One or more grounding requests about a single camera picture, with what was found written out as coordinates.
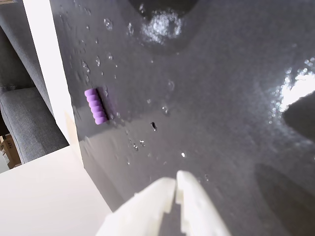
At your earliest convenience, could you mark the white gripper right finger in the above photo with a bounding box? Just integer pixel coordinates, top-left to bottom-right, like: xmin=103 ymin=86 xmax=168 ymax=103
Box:
xmin=175 ymin=170 xmax=232 ymax=236

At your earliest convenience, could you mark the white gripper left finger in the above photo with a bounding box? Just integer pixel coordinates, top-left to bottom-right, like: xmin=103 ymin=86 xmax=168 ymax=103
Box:
xmin=95 ymin=177 xmax=177 ymax=236

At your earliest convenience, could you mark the glossy black table mat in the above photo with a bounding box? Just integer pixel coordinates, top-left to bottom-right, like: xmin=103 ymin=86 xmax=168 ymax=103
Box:
xmin=50 ymin=0 xmax=315 ymax=236

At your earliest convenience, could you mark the purple ribbed pen grip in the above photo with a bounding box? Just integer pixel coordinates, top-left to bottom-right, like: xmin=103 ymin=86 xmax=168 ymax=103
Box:
xmin=84 ymin=88 xmax=109 ymax=125

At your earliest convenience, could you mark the brown cardboard box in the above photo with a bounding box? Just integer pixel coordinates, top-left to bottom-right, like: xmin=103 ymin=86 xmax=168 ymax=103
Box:
xmin=0 ymin=134 xmax=22 ymax=173

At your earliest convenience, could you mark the grey fabric sofa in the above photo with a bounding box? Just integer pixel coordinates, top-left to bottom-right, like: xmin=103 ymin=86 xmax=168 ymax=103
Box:
xmin=0 ymin=0 xmax=70 ymax=164

